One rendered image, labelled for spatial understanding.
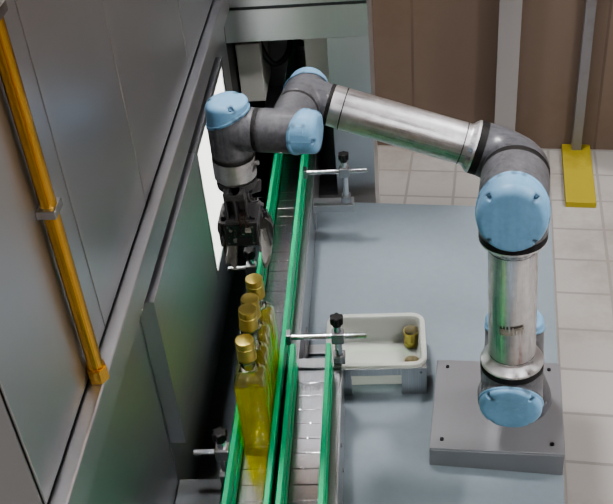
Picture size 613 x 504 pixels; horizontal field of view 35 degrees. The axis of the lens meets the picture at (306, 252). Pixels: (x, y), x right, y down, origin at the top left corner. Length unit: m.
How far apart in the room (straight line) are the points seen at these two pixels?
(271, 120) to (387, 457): 0.80
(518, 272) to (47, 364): 0.82
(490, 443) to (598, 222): 2.12
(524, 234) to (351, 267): 1.01
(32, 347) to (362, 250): 1.53
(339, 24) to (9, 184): 1.56
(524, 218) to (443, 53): 2.72
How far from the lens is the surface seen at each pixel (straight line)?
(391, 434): 2.09
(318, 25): 2.55
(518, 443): 2.01
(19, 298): 1.13
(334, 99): 1.69
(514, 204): 1.56
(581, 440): 3.13
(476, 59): 4.25
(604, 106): 4.37
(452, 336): 2.31
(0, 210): 1.09
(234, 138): 1.61
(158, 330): 1.63
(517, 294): 1.69
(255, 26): 2.57
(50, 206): 1.18
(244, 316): 1.74
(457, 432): 2.03
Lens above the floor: 2.31
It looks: 37 degrees down
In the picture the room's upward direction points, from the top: 6 degrees counter-clockwise
